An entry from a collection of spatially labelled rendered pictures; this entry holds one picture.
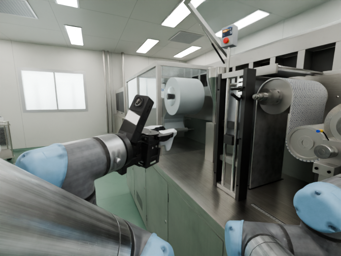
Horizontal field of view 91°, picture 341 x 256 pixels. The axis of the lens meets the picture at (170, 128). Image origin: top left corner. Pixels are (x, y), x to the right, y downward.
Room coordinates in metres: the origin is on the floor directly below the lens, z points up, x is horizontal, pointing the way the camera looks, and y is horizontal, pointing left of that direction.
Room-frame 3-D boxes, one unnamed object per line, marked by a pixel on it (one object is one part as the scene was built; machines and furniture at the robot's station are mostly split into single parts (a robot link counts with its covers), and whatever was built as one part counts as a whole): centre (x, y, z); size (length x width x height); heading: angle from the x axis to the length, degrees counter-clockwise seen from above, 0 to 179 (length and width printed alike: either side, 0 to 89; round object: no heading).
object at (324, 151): (0.46, -0.43, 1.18); 0.04 x 0.02 x 0.04; 25
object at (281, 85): (0.74, -0.53, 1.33); 0.25 x 0.14 x 0.14; 115
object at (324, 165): (0.47, -0.47, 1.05); 0.06 x 0.05 x 0.31; 115
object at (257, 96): (0.65, -0.34, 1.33); 0.06 x 0.03 x 0.03; 115
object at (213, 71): (1.16, -0.31, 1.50); 0.14 x 0.14 x 0.06
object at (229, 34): (0.97, -0.31, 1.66); 0.07 x 0.07 x 0.10; 43
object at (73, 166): (0.25, 0.17, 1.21); 0.11 x 0.08 x 0.09; 148
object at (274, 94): (0.68, -0.39, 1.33); 0.06 x 0.06 x 0.06; 25
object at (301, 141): (0.62, -0.58, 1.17); 0.26 x 0.12 x 0.12; 115
